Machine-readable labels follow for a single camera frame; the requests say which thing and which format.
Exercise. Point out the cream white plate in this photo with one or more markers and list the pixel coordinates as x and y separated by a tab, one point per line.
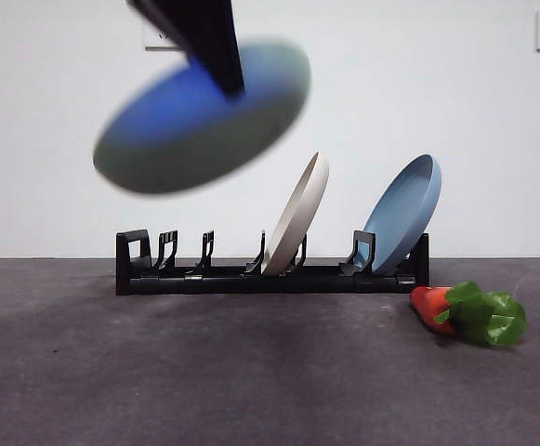
297	213

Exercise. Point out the pale green plate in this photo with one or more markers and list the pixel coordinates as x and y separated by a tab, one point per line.
195	153

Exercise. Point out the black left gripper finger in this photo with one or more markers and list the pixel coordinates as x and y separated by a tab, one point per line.
209	37

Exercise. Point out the orange carrot with green leaves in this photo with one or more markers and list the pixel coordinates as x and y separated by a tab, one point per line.
430	309

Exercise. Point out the light blue plate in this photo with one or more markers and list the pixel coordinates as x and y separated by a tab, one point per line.
399	218

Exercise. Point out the black plate rack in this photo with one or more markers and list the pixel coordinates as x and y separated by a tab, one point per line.
251	281

